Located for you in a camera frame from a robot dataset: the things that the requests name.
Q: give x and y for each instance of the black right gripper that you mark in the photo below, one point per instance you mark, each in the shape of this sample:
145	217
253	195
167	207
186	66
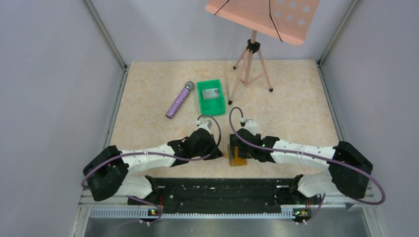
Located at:
234	145

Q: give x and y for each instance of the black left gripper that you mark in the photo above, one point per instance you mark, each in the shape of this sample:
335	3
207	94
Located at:
214	151

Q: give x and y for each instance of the yellow leather card holder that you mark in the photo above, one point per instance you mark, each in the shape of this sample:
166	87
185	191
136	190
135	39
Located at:
237	160

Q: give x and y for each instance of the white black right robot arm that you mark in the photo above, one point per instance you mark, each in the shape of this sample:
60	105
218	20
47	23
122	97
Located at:
341	168

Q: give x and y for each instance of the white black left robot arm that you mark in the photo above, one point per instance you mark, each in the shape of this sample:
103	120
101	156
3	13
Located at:
112	171

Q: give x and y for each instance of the silver VIP card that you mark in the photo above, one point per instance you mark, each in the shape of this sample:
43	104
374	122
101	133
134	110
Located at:
211	93

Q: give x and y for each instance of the green plastic bin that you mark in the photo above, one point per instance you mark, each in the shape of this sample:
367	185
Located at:
212	107

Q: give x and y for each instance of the purple glitter microphone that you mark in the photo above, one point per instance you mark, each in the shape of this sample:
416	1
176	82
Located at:
180	99

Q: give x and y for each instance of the pink music stand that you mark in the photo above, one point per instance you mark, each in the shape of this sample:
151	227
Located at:
285	20

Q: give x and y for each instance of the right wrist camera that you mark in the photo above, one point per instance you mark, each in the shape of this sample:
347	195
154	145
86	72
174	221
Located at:
250	125

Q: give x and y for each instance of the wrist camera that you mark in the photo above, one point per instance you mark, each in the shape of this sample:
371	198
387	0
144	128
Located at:
207	124
250	125

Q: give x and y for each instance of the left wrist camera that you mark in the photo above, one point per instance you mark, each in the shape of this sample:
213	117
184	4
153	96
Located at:
207	124

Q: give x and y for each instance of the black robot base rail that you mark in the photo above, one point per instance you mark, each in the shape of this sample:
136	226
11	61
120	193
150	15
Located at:
206	198

